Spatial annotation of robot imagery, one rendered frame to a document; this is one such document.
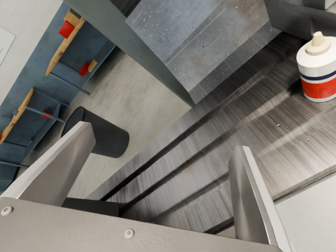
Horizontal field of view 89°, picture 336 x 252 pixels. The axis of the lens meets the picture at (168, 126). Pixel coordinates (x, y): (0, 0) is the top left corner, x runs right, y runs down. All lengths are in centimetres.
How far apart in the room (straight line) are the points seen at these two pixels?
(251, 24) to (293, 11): 18
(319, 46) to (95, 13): 47
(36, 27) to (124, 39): 420
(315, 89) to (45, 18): 456
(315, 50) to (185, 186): 27
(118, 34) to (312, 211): 57
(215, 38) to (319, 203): 41
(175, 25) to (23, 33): 444
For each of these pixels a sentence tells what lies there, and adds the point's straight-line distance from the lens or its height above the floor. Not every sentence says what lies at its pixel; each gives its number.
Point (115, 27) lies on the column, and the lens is 56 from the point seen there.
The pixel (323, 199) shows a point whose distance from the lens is 37.
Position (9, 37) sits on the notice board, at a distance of 496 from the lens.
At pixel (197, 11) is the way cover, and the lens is 54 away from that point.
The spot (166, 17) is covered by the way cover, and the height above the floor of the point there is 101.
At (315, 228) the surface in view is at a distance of 37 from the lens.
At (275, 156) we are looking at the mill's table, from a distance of 30.
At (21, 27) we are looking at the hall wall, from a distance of 481.
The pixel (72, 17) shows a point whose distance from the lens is 402.
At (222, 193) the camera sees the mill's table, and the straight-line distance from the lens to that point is 31.
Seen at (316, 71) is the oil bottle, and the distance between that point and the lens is 26.
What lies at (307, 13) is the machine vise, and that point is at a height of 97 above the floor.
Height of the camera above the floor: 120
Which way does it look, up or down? 42 degrees down
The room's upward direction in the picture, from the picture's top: 59 degrees counter-clockwise
